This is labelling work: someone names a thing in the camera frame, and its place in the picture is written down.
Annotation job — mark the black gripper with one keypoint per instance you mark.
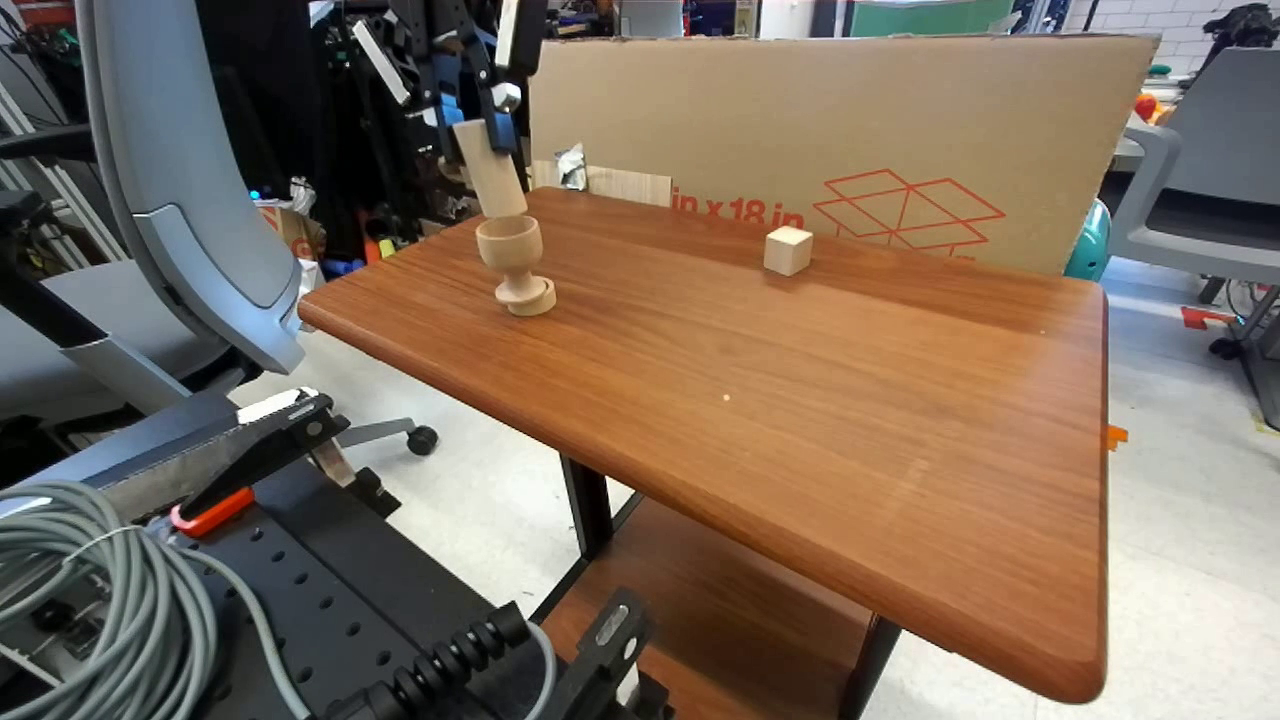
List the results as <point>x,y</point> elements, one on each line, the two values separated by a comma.
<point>467,26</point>

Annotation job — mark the small red floor object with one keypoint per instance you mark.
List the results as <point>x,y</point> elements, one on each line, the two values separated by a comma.
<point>1206,319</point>

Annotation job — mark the green board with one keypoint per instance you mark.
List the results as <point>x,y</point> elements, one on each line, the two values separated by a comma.
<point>935,18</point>

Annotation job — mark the teal exercise ball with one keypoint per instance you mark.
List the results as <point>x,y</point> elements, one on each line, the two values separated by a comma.
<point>1092,246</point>

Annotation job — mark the small wooden cube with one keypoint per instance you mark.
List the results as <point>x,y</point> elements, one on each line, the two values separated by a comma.
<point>788,255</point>

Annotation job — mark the light grey office chair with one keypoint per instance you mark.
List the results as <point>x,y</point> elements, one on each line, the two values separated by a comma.
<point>1226,134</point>

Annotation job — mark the large cardboard sheet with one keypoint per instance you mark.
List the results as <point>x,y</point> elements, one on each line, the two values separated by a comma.
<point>961,106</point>

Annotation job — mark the clear plastic bag with paper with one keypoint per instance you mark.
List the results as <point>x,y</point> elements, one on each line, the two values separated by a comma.
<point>569,167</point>

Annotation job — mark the black storage shelving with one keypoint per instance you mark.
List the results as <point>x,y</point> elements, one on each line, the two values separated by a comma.
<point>264,94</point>

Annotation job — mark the wooden cylinder peg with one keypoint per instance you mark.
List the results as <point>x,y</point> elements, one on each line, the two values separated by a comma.
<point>497,182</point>

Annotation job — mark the wooden goblet cup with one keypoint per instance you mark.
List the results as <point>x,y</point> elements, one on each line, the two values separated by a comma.
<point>516,265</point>

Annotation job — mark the black table leg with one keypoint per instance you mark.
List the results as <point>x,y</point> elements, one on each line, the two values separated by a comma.
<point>587,505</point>

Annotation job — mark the wooden lower table shelf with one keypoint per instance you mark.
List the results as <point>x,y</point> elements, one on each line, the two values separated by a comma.
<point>722,625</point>

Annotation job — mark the large grey office chair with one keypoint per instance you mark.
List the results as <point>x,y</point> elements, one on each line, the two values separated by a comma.
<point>184,202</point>

